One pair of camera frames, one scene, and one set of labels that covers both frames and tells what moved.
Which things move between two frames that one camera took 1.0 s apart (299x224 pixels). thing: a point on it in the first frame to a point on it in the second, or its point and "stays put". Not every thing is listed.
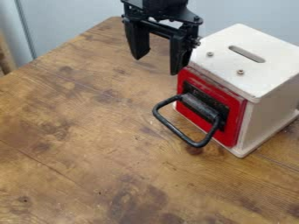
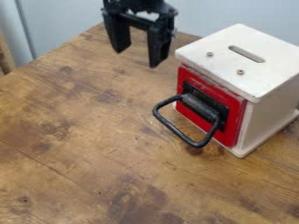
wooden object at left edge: [7, 56] stays put
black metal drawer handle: [202, 105] stays put
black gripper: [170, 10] to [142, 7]
